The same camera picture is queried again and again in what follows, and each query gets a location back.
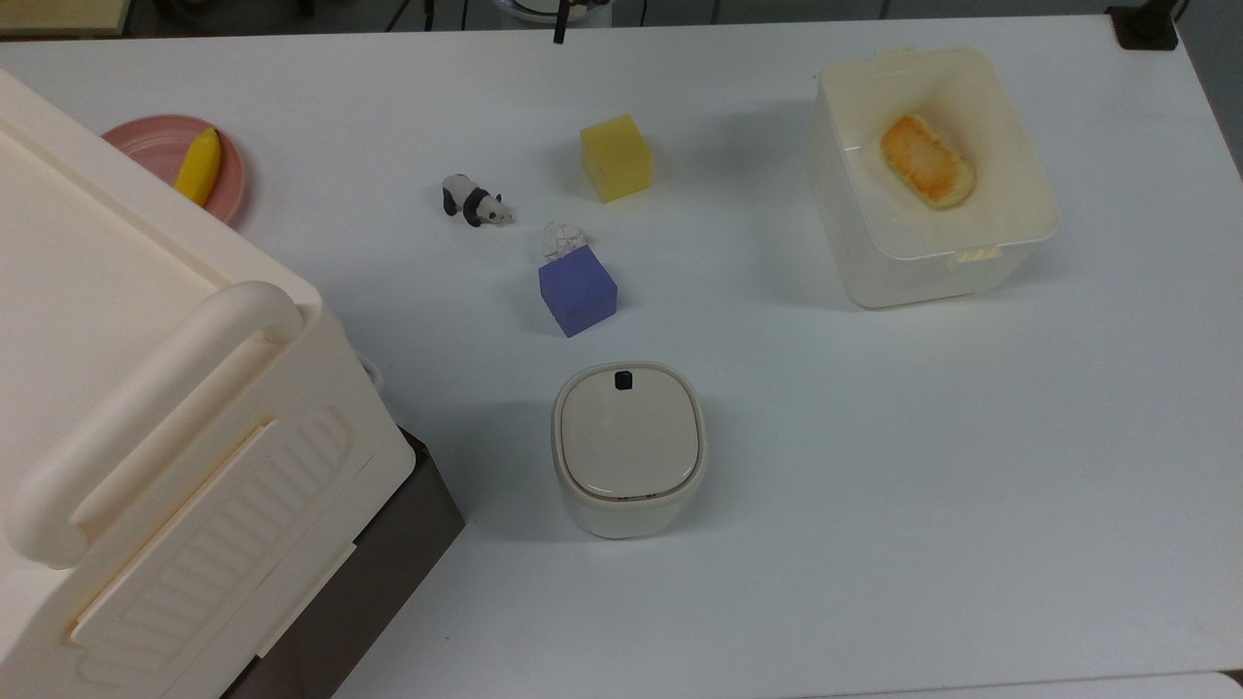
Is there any toy bread loaf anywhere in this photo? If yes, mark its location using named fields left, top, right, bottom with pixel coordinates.
left=879, top=114, right=977, bottom=211

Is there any white plastic basket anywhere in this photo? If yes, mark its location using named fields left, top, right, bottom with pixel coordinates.
left=804, top=47, right=1061, bottom=311

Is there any purple foam cube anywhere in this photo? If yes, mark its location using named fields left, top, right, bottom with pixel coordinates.
left=538, top=245, right=620, bottom=339

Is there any cream lidded trash can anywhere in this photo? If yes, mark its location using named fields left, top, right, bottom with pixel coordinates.
left=551, top=361, right=708, bottom=541

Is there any yellow foam cube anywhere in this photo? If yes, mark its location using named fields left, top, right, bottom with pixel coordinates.
left=580, top=114, right=655, bottom=204

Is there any toy panda figure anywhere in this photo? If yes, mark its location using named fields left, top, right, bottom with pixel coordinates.
left=442, top=174, right=515, bottom=229

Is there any brown drawer box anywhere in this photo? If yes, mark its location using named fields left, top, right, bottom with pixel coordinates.
left=221, top=427, right=467, bottom=699

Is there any white round device base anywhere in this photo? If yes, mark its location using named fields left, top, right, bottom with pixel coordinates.
left=488, top=0, right=620, bottom=28

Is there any yellow toy banana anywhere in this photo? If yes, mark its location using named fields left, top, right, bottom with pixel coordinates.
left=175, top=127, right=222, bottom=208

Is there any cream wooden cabinet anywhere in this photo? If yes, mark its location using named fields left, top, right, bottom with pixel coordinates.
left=0, top=68, right=419, bottom=699

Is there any pink plate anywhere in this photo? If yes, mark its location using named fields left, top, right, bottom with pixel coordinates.
left=101, top=115, right=248, bottom=227

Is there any black clamp stand base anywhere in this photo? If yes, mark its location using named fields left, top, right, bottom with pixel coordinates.
left=1105, top=0, right=1191, bottom=51

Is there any light wooden board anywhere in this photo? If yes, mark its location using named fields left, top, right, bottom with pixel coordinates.
left=0, top=0, right=134, bottom=40

